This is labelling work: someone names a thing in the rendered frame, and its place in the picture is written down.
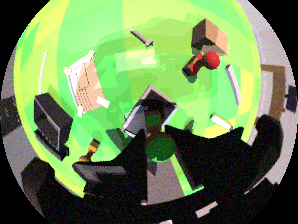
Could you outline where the white inspection card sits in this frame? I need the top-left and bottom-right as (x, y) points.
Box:
(64, 49), (110, 117)

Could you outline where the tan cardboard box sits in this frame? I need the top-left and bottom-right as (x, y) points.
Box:
(190, 18), (229, 57)

